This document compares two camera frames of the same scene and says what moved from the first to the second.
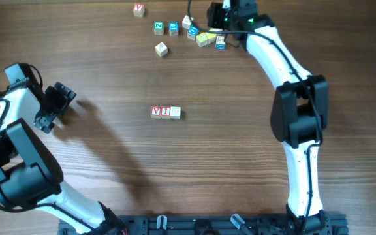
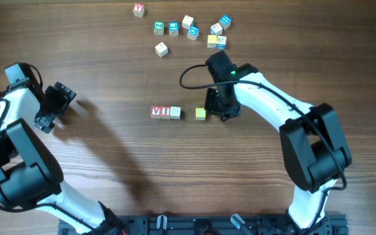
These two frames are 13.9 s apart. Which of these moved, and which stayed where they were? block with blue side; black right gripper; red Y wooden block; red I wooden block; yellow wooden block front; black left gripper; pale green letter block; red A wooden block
Moved: yellow wooden block front; black right gripper
Stayed: red Y wooden block; pale green letter block; red I wooden block; block with blue side; red A wooden block; black left gripper
